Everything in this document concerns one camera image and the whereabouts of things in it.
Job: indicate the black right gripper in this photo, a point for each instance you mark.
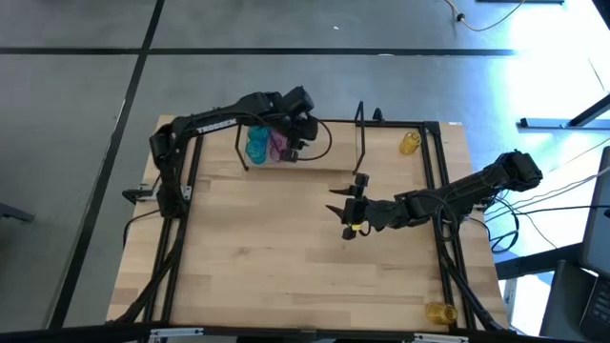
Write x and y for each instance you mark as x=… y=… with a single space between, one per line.
x=364 y=214

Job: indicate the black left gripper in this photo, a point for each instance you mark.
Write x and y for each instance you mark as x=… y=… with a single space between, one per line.
x=302 y=127

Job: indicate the pink plastic cups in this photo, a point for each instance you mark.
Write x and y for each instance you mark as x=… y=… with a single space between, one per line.
x=278 y=139

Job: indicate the small pink curvy bud vase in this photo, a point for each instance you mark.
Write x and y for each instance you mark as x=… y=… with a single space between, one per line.
x=275 y=153

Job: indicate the blue plastic cups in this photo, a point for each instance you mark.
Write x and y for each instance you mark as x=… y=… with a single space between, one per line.
x=256 y=152

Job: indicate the yellow embossed glass vase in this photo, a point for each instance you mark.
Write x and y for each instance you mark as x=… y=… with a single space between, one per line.
x=441 y=313

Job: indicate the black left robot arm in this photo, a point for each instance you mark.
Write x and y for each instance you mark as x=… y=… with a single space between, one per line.
x=214 y=125

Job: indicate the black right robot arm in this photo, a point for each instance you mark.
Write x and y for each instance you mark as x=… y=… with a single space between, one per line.
x=476 y=186

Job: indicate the black table clamp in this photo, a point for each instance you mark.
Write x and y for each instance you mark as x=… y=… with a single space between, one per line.
x=133 y=194
x=378 y=114

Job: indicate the dark grey desk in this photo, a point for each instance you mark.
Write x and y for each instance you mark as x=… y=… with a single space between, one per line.
x=562 y=295

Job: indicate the black computer monitor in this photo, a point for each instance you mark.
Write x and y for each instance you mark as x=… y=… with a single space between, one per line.
x=598 y=224

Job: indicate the black keyboard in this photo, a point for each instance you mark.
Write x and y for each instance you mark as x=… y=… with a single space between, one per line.
x=600 y=309

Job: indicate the grey stand foot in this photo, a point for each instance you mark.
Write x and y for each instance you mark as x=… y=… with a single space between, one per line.
x=16 y=213

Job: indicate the wooden shelf with black frame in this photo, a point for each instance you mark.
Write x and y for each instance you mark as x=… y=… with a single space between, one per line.
x=340 y=147

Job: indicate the black aluminium rig frame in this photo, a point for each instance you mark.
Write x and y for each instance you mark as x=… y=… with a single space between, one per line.
x=395 y=123

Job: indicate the silver aluminium bracket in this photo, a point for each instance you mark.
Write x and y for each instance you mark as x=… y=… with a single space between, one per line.
x=176 y=332
x=441 y=338

